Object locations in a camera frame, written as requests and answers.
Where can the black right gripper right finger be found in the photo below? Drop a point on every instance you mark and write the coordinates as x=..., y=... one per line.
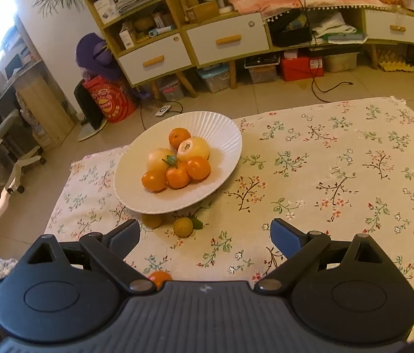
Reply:
x=346, y=292

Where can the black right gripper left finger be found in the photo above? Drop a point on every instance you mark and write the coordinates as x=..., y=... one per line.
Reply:
x=64, y=291

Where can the orange tomato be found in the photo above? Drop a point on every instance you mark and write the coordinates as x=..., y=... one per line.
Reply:
x=198, y=168
x=154, y=180
x=159, y=278

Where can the orange mandarin with leaf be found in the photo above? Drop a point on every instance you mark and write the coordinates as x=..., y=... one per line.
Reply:
x=176, y=175

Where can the orange tomato front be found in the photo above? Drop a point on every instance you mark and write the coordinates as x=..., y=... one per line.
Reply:
x=198, y=168

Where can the orange mandarin without leaf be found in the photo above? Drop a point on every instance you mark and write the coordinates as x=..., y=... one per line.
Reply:
x=177, y=136

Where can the small yellow fruit under plate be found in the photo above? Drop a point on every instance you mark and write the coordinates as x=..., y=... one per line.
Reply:
x=152, y=221

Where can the floral tablecloth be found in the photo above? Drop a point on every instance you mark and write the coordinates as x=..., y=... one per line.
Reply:
x=344, y=168

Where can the small yellow-brown fruit with leaf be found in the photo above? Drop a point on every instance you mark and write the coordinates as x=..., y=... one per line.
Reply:
x=183, y=227

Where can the pale yellow grapefruit smooth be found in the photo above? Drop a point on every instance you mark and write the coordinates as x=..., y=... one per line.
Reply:
x=159, y=159

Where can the white office chair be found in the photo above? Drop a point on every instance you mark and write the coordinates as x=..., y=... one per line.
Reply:
x=19, y=163

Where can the pale yellow grapefruit with navel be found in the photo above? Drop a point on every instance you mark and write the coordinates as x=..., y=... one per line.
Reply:
x=193, y=147

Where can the white ribbed plate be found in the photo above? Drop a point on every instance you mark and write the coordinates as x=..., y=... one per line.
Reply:
x=225, y=142

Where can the red gift bag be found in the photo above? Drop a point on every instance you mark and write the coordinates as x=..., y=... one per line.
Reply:
x=114, y=98

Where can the red storage box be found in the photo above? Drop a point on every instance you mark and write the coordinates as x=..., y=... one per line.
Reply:
x=300, y=68

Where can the purple plush toy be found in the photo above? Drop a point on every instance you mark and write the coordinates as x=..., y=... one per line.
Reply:
x=93, y=54

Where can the clear plastic storage box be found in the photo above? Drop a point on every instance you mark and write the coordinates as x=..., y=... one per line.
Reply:
x=216, y=77

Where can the wooden cabinet with white drawers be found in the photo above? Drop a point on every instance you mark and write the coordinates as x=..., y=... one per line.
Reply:
x=151, y=39

